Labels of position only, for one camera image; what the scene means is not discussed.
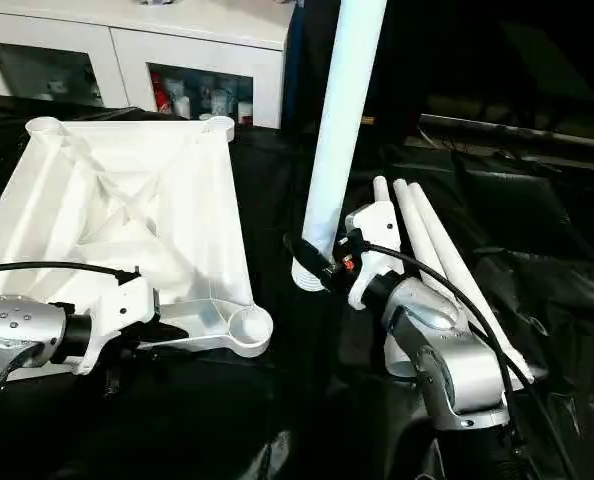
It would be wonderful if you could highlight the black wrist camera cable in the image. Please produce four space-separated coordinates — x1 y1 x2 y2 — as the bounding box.
0 261 142 285
354 242 581 480

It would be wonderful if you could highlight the black case with gold label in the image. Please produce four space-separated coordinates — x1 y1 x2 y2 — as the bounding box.
285 0 428 149

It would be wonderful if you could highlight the dark metal rod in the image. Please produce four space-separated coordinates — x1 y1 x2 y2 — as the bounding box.
420 113 594 152

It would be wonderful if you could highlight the black left wrist camera cable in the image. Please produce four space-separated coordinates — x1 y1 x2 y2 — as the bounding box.
0 261 142 285

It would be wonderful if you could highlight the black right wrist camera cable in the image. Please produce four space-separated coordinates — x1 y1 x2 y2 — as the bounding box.
354 242 581 480

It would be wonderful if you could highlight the white glass-door cabinet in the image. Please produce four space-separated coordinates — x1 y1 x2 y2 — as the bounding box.
0 0 288 130

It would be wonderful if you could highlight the white plastic table top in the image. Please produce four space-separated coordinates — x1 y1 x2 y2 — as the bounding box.
0 114 275 360

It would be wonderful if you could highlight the black work mat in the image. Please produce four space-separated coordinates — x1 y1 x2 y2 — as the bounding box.
0 94 594 480

